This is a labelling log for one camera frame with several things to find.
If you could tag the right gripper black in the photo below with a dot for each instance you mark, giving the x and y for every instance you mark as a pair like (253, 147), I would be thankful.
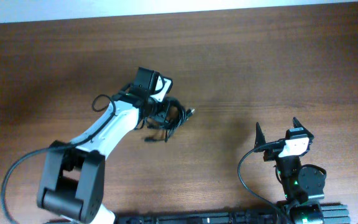
(273, 154)

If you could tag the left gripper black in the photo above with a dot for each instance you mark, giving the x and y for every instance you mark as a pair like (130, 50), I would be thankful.
(162, 115)

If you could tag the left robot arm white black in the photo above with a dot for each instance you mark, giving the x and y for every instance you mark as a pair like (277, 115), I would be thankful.
(72, 183)

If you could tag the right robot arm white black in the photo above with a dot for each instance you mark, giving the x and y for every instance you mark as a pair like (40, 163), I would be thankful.
(302, 184)

